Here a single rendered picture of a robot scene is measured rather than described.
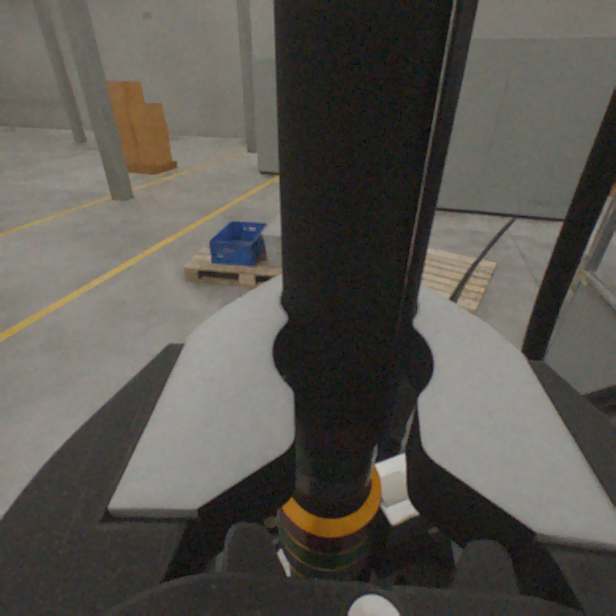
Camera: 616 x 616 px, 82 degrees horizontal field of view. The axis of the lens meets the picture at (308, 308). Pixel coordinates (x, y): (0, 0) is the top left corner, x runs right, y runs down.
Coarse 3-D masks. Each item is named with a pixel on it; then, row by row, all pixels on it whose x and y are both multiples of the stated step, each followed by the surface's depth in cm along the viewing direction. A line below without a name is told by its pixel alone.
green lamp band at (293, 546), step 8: (280, 520) 15; (376, 520) 15; (280, 528) 15; (288, 536) 14; (368, 536) 14; (288, 544) 15; (296, 544) 14; (360, 544) 14; (368, 544) 15; (296, 552) 14; (304, 552) 14; (312, 552) 14; (344, 552) 14; (352, 552) 14; (360, 552) 14; (304, 560) 14; (312, 560) 14; (320, 560) 14; (328, 560) 14; (336, 560) 14; (344, 560) 14; (352, 560) 14; (320, 568) 14; (328, 568) 14; (336, 568) 14
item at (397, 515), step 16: (384, 464) 18; (400, 464) 18; (384, 512) 16; (400, 512) 16; (416, 512) 16; (384, 528) 16; (400, 528) 16; (416, 528) 17; (384, 544) 17; (400, 544) 17; (416, 544) 17; (432, 544) 17; (368, 560) 18; (384, 560) 16; (400, 560) 17; (416, 560) 18; (368, 576) 18; (384, 576) 17
